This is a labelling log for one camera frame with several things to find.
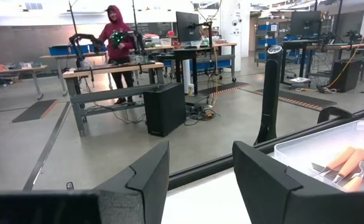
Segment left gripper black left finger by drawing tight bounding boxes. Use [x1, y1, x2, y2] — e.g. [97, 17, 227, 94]
[0, 141, 170, 224]

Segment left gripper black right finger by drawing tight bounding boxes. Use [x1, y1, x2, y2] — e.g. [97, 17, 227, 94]
[233, 141, 364, 224]

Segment orange-handled metal fork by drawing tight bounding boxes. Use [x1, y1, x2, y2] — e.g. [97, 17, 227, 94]
[342, 161, 364, 192]
[320, 148, 364, 185]
[311, 146, 357, 178]

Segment black monitor on arm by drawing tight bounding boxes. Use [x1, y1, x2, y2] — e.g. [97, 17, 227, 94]
[175, 11, 200, 43]

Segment white table cover sheet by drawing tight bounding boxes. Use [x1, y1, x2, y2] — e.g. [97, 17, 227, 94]
[161, 149, 282, 224]

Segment clear plastic tray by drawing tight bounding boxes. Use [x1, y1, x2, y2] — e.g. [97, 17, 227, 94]
[273, 119, 364, 192]

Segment black computer tower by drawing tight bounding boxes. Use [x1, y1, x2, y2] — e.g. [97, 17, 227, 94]
[142, 82, 187, 138]

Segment black tower fan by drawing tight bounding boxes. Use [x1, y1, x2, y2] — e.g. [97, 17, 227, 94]
[254, 45, 284, 146]

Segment black striped floor mat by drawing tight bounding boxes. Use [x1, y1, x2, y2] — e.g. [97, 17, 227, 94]
[10, 98, 58, 124]
[198, 81, 251, 96]
[252, 89, 338, 111]

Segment wooden top grey workbench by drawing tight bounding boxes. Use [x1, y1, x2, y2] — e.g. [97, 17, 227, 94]
[62, 61, 166, 138]

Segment person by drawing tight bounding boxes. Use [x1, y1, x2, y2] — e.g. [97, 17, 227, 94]
[99, 4, 138, 105]

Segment black equipment box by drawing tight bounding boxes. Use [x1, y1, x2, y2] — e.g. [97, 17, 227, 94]
[329, 58, 363, 93]

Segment white building column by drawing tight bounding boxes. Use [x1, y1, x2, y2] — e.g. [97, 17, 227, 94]
[220, 0, 251, 73]

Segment shelf with blue bins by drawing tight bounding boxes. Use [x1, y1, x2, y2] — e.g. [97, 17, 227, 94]
[253, 17, 292, 65]

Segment gripper with green lights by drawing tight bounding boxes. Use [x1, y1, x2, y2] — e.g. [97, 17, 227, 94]
[109, 30, 130, 50]

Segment blue storage bins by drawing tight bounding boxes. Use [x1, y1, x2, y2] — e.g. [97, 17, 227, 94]
[48, 44, 108, 57]

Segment large black monitor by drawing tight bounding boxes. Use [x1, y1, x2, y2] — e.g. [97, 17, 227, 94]
[289, 11, 322, 37]

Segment cluttered wooden table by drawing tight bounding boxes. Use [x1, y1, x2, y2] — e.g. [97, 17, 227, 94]
[0, 63, 49, 101]

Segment tangled floor cables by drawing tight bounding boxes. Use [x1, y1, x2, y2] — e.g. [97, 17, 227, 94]
[184, 104, 222, 126]

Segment black frame clamp handle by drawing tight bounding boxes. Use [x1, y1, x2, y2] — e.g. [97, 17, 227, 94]
[317, 106, 354, 124]

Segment yellow power cable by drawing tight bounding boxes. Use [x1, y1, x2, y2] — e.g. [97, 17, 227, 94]
[324, 9, 364, 91]

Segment black frame wooden desk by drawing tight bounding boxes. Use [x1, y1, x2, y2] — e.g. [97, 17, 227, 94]
[280, 41, 364, 91]

